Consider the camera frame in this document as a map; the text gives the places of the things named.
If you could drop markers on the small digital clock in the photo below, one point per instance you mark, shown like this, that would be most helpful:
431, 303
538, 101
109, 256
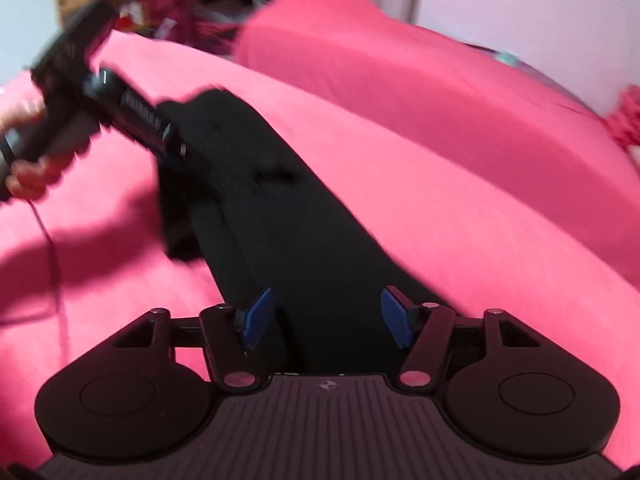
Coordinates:
507, 57

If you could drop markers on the hanging clothes on rack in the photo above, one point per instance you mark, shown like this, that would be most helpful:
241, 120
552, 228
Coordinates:
165, 0

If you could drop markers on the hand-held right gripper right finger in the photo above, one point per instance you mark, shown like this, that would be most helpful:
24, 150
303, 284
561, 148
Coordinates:
396, 318

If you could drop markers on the light pink fleece blanket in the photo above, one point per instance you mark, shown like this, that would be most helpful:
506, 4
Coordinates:
475, 260

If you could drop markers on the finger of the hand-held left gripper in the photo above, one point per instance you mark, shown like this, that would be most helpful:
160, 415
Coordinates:
140, 117

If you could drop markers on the black pants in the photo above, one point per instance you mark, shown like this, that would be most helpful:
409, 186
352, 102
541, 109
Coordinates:
310, 240

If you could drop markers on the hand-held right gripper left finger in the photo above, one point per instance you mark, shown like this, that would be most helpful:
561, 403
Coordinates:
258, 321

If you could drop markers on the person's left hand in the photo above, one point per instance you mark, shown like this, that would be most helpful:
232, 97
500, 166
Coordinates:
35, 175

